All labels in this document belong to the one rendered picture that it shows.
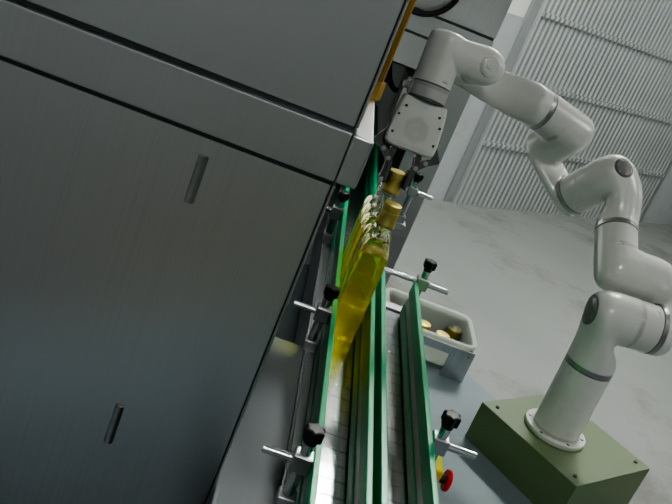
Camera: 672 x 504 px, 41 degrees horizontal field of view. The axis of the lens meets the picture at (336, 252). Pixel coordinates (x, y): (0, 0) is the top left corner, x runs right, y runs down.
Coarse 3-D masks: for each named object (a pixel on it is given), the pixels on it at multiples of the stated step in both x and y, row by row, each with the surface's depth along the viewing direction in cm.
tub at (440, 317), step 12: (396, 300) 212; (420, 300) 212; (432, 312) 213; (444, 312) 213; (456, 312) 213; (432, 324) 214; (444, 324) 213; (456, 324) 213; (468, 324) 210; (432, 336) 197; (444, 336) 198; (468, 336) 206; (468, 348) 198
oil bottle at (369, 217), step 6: (366, 216) 174; (372, 216) 173; (360, 222) 176; (366, 222) 172; (372, 222) 172; (360, 228) 173; (354, 240) 175; (354, 246) 174; (348, 252) 177; (348, 258) 175; (342, 264) 180; (342, 270) 176; (342, 276) 176
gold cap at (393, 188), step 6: (390, 174) 170; (396, 174) 169; (402, 174) 170; (390, 180) 170; (396, 180) 170; (402, 180) 170; (384, 186) 171; (390, 186) 170; (396, 186) 170; (390, 192) 170; (396, 192) 171
